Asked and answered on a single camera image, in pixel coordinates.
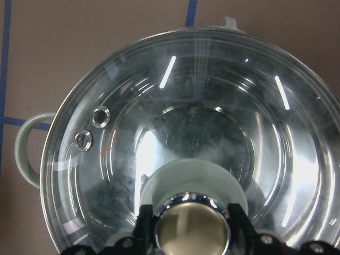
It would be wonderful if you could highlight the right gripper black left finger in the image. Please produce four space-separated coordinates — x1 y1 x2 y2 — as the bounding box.
132 205 158 254

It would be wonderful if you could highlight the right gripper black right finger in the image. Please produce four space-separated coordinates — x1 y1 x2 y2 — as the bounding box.
227 203 256 254

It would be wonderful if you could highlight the glass pot lid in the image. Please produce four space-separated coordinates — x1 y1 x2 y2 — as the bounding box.
39 26 340 255

